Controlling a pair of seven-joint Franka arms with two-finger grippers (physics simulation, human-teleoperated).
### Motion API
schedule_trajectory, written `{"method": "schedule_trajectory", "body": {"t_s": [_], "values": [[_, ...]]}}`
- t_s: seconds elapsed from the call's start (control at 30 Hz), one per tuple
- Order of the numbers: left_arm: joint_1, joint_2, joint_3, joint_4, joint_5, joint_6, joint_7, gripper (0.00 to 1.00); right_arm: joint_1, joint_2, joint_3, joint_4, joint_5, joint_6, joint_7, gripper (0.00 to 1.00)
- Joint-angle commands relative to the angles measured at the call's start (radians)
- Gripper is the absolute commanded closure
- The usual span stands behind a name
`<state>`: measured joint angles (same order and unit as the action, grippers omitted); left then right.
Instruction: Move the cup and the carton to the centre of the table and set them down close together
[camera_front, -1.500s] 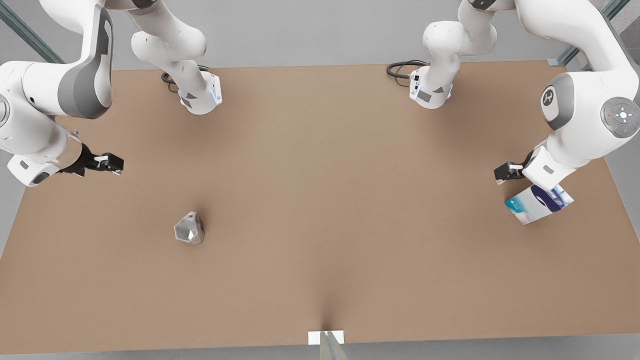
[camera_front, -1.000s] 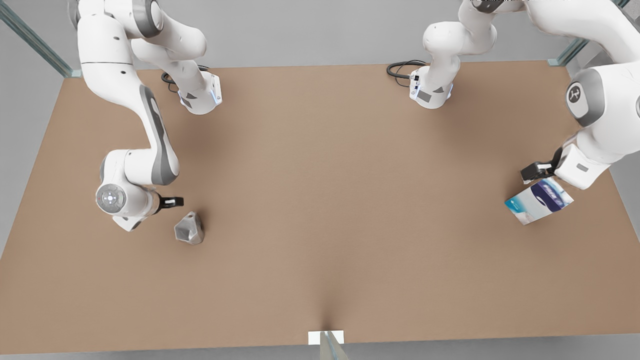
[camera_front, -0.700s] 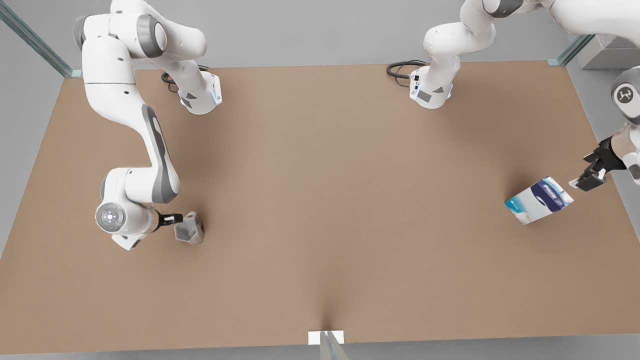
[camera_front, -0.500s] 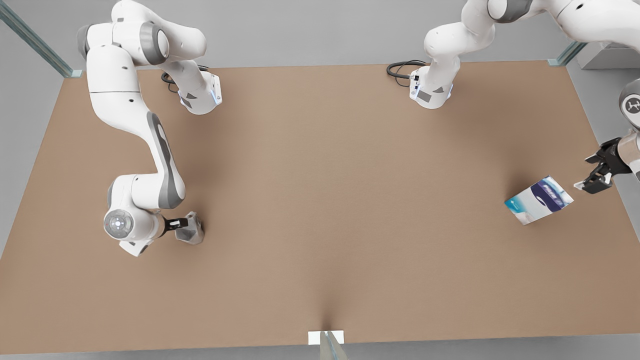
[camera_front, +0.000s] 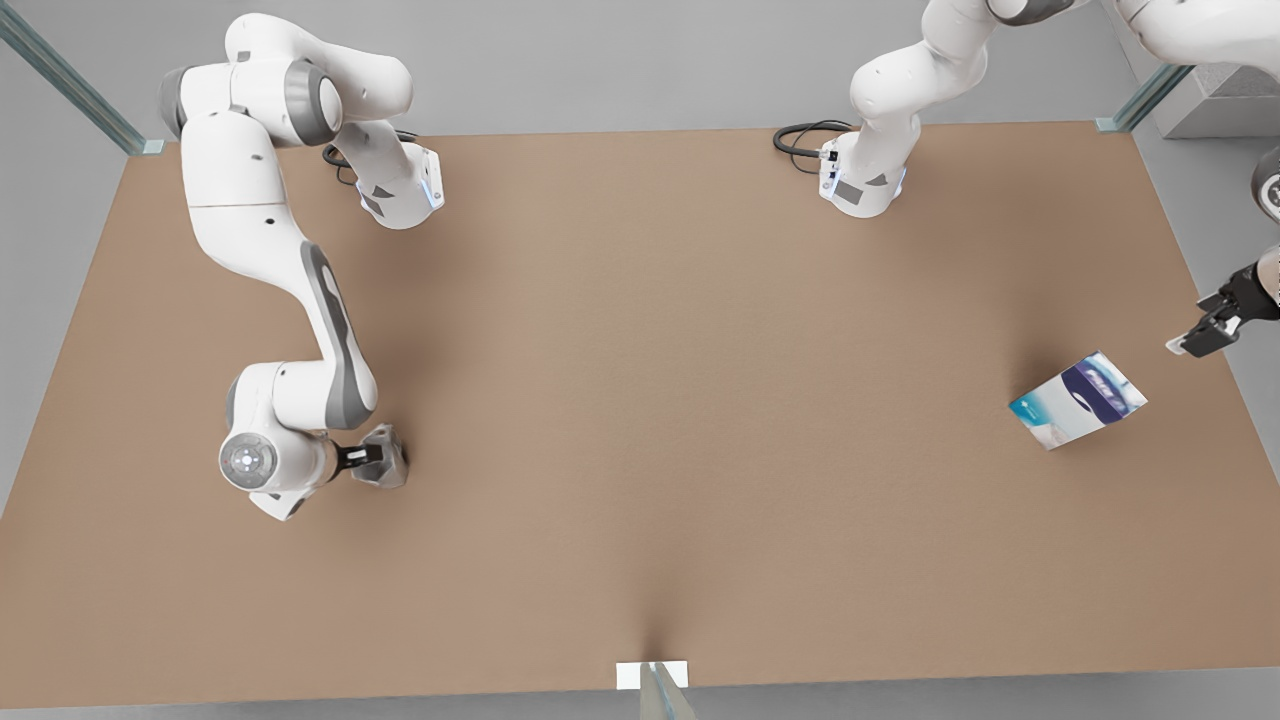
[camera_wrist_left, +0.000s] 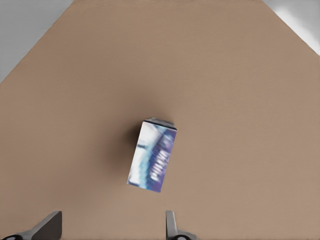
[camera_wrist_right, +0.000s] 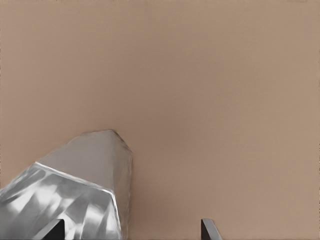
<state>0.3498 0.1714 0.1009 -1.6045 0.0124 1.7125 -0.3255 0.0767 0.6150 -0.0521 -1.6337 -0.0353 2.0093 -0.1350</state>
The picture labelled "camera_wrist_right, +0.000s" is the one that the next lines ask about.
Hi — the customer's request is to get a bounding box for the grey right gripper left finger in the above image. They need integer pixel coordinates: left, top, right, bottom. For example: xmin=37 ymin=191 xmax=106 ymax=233
xmin=34 ymin=218 xmax=66 ymax=240

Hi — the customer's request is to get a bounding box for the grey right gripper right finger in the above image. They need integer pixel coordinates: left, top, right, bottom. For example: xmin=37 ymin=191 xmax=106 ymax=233
xmin=201 ymin=218 xmax=222 ymax=240

